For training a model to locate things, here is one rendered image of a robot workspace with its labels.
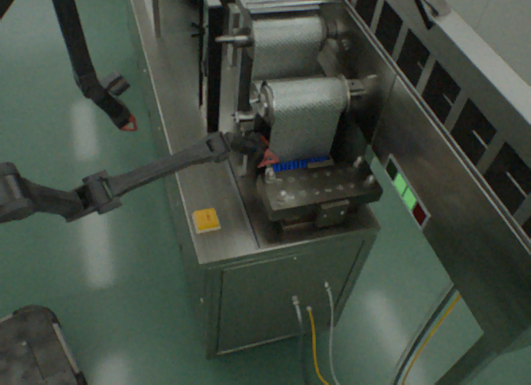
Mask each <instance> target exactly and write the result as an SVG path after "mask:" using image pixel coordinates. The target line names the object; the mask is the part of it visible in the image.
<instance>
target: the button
mask: <svg viewBox="0 0 531 385"><path fill-rule="evenodd" d="M194 218H195V220H196V224H197V227H198V231H201V230H206V229H211V228H218V225H219V223H218V220H217V216H216V213H215V210H214V208H212V209H203V210H199V211H194Z"/></svg>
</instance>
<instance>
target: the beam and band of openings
mask: <svg viewBox="0 0 531 385"><path fill-rule="evenodd" d="M421 1H422V3H423V5H424V8H425V10H426V12H427V15H428V17H429V19H430V22H431V29H430V30H427V29H426V28H425V26H424V21H423V19H422V17H421V16H420V12H419V10H418V9H417V7H416V3H415V2H414V0H345V4H346V5H347V7H348V8H349V9H350V10H351V11H352V13H353V14H354V16H355V17H356V19H357V20H358V21H359V22H360V23H361V24H362V26H363V27H364V29H365V30H366V31H367V33H368V34H369V36H370V37H371V38H372V39H373V40H374V42H375V43H376V45H377V46H378V48H379V49H380V50H381V52H382V53H383V54H384V55H385V56H386V58H387V59H388V60H389V62H390V63H391V65H392V66H393V67H394V69H395V70H396V71H397V72H398V74H399V75H400V76H401V78H402V79H403V81H404V82H405V84H406V85H407V86H408V87H409V88H410V90H411V91H412V93H413V94H414V95H415V97H416V98H417V99H418V101H419V102H420V103H421V104H422V105H423V107H424V108H425V110H426V111H427V113H428V114H429V115H430V116H431V117H432V119H433V120H434V121H435V123H436V124H437V126H438V127H439V129H440V130H441V131H442V132H443V133H444V135H445V136H446V137H447V139H448V140H449V141H450V143H451V144H452V146H453V147H454V148H455V149H456V150H457V152H458V153H459V155H460V156H461V158H462V159H463V160H464V162H465V163H466V164H467V165H468V166H469V168H470V169H471V171H472V172H473V174H474V175H475V176H476V177H477V178H478V180H479V181H480V182H481V184H482V185H483V186H484V188H485V189H486V191H487V192H488V193H489V194H490V195H491V197H492V198H493V200H494V201H495V203H496V204H497V205H498V207H499V208H500V209H501V210H502V211H503V213H504V214H505V215H506V217H507V218H508V220H509V221H510V223H511V224H512V225H513V226H514V227H515V229H516V230H517V231H518V233H519V234H520V236H521V237H522V239H523V240H524V241H525V242H526V243H527V245H528V246H529V248H530V249H531V88H530V87H529V86H528V85H527V84H526V83H525V82H524V81H523V80H522V79H521V78H520V77H519V76H518V75H517V74H516V73H515V72H514V71H513V70H512V69H511V68H510V67H509V66H508V65H507V64H506V63H505V62H504V61H503V60H502V59H501V58H500V57H499V56H498V55H497V54H496V53H495V52H494V51H493V50H492V49H491V48H490V47H489V46H488V45H487V44H486V43H485V42H484V41H483V40H482V39H481V38H480V37H479V36H478V35H477V33H476V32H475V31H474V30H473V29H472V28H471V27H470V26H469V25H468V24H467V23H466V22H465V21H464V20H463V19H462V18H461V17H460V16H459V15H458V14H457V13H456V12H455V11H454V10H453V9H452V8H451V7H450V8H451V9H452V12H451V13H449V14H444V15H439V14H438V13H437V12H436V11H435V10H434V9H433V8H432V7H431V5H430V4H429V3H428V2H427V1H426V0H421Z"/></svg>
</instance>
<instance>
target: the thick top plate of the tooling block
mask: <svg viewBox="0 0 531 385"><path fill-rule="evenodd" d="M354 161H355V159H353V160H344V161H339V162H334V166H333V168H326V169H321V170H316V171H311V172H309V171H308V170H307V167H304V168H295V169H290V170H285V171H279V172H275V179H276V180H275V182H274V183H267V182H266V181H265V177H266V174H261V175H259V177H258V189H259V191H260V194H261V196H262V199H263V202H264V203H265V207H266V209H267V212H268V214H269V218H270V220H271V221H279V220H284V219H288V218H292V217H300V216H304V215H308V214H313V213H317V212H318V209H319V206H320V204H322V203H327V202H335V201H339V200H344V199H348V201H349V206H348V207H350V206H358V205H363V204H367V203H372V202H379V200H380V198H381V196H382V193H383V191H384V190H383V189H382V186H381V185H380V183H379V181H378V180H377V178H376V176H375V174H374V173H373V171H372V170H371V168H370V166H369V164H368V163H367V161H366V159H365V158H363V167H362V168H355V167H354V166H353V162H354ZM369 175H373V176H375V186H374V187H373V188H371V189H369V188H366V187H365V186H364V182H365V181H366V178H367V177H368V176H369ZM282 190H284V191H286V193H287V202H286V203H285V204H284V205H281V204H278V203H277V201H276V198H277V196H278V194H279V192H280V191H282Z"/></svg>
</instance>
